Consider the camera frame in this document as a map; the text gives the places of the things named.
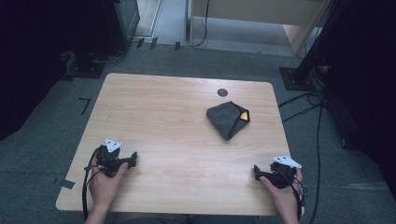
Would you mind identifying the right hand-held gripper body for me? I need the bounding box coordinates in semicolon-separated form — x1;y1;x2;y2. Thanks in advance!
262;155;303;189

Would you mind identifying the light wooden desk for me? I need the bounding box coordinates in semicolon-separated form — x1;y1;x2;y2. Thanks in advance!
187;0;332;56

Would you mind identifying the dark grey cloth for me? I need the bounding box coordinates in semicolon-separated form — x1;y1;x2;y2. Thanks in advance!
205;100;251;141

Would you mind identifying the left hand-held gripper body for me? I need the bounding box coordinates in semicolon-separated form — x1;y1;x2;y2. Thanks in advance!
94;138;129;178

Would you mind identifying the person's right hand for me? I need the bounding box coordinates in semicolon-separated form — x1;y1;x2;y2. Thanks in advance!
259;167;304;216

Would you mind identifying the black floor cable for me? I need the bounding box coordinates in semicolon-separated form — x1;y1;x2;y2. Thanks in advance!
277;89;327;224

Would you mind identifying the black cabinet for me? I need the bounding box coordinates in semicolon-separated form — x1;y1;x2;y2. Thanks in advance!
102;0;141;54

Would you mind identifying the dark curtain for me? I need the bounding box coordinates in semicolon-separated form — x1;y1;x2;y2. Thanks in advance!
298;0;396;202
0;0;108;143

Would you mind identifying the black angled floor tape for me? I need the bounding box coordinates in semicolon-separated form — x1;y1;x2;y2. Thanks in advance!
78;97;92;117

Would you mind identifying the black hanging cable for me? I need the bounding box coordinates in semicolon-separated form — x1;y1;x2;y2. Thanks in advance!
189;0;211;49

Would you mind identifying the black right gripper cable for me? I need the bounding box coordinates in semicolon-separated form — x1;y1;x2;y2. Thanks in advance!
279;167;308;219

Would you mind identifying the black stand base plate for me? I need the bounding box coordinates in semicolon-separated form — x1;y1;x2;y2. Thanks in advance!
278;66;317;92
63;50;107;79

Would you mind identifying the grey floor tape strip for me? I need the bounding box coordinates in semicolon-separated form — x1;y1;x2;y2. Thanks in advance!
60;178;77;190

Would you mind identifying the person's left hand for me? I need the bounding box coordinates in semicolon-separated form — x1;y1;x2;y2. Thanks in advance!
88;161;129;208

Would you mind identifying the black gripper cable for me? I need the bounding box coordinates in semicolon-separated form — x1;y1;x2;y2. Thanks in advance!
81;147;106;222
279;167;308;219

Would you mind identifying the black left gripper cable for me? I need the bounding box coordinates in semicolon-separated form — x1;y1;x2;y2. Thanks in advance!
81;147;106;222

